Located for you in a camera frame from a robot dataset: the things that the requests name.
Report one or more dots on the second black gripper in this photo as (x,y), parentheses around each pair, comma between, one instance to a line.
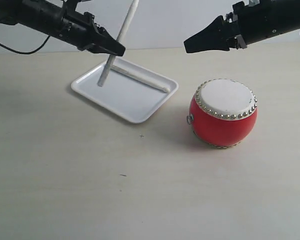
(247,24)

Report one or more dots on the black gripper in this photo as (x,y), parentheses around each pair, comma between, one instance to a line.
(81,31)

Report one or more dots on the white drumstick with grey marks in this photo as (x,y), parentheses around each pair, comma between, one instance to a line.
(123,30)

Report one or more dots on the white drumstick with ribbed grip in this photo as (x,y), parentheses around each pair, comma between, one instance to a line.
(147,80)

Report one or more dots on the second grey robot arm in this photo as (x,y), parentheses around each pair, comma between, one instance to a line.
(246,24)

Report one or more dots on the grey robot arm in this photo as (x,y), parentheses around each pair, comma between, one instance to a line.
(34,14)

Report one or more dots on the small red drum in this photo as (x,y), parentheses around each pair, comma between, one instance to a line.
(222,112)

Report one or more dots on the white rectangular plastic tray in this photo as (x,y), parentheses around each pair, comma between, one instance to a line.
(123,96)

